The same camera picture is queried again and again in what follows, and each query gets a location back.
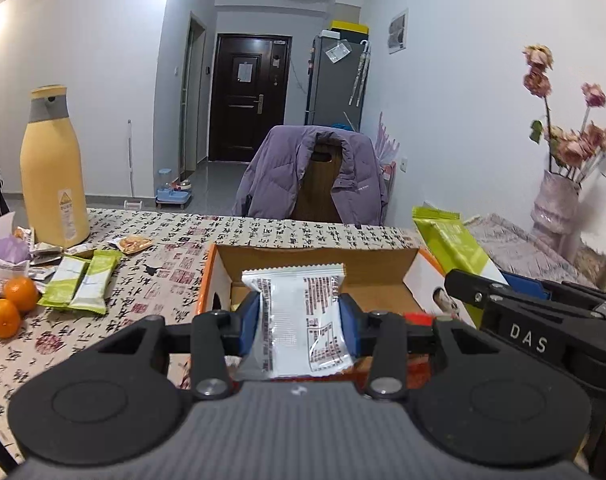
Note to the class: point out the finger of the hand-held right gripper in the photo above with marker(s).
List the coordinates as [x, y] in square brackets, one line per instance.
[528, 285]
[468, 287]

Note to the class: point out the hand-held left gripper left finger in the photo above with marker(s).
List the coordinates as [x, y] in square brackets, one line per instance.
[248, 322]

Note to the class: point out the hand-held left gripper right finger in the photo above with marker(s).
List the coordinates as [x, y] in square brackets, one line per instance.
[350, 325]

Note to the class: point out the green and white snack packet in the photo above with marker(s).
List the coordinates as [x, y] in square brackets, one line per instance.
[448, 245]

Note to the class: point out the white snack packet black print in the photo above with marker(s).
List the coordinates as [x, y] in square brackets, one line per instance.
[298, 320]

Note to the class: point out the orange cardboard box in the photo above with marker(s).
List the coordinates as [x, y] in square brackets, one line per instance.
[308, 255]

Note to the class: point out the pink quilted cloth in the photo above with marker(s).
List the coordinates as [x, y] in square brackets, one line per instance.
[513, 245]

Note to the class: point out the red snack bag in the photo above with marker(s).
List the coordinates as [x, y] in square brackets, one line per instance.
[418, 317]

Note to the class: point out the pink ribbed vase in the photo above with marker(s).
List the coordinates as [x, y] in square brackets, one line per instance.
[555, 205]

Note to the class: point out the speckled white vase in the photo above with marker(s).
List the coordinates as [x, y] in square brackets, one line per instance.
[603, 245]

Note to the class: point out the small clear nut packet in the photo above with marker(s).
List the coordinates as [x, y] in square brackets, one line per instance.
[131, 244]

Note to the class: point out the wooden chair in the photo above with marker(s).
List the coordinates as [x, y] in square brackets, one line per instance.
[320, 185]

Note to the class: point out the purple padded jacket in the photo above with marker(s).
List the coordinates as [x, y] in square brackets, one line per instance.
[283, 175]

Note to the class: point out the blue pet water dispenser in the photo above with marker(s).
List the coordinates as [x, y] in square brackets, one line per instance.
[173, 190]

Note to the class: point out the dried pink rose bouquet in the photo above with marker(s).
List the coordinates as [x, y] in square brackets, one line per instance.
[573, 130]

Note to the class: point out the small grey snack packet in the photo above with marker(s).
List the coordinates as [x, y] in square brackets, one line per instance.
[80, 249]

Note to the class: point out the white mop stick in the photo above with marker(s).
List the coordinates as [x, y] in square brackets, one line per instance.
[131, 160]

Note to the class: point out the small dark snack packet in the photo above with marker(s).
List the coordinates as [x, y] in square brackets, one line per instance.
[45, 249]

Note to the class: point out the dark entrance door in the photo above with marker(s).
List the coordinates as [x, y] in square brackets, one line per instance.
[248, 97]

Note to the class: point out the tangerine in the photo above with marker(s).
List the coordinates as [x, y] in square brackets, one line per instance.
[20, 292]
[4, 317]

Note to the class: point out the white folded umbrella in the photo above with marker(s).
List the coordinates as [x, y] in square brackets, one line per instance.
[355, 77]
[365, 67]

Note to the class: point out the small orange snack packet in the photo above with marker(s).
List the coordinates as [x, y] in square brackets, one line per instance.
[25, 236]

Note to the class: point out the grey fridge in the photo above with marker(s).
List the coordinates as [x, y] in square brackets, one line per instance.
[335, 80]

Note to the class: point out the yellow thermos bottle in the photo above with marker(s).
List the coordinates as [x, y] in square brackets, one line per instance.
[53, 170]

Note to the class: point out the white crumpled snack packet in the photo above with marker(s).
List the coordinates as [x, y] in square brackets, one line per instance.
[5, 271]

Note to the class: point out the purple plastic bag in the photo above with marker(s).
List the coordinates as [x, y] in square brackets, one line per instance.
[8, 252]

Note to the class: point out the paper notice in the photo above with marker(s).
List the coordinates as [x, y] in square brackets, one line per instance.
[244, 71]

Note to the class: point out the clear plastic pouch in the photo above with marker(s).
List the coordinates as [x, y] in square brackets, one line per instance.
[337, 51]

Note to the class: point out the yellow and black box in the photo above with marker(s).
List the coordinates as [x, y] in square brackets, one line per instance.
[350, 26]

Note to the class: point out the white wall outlet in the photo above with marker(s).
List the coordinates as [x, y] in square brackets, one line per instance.
[403, 164]

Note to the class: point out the purple wall decal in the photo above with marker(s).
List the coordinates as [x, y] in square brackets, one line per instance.
[385, 135]

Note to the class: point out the framed wall picture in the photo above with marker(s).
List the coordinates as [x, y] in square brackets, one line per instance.
[398, 31]

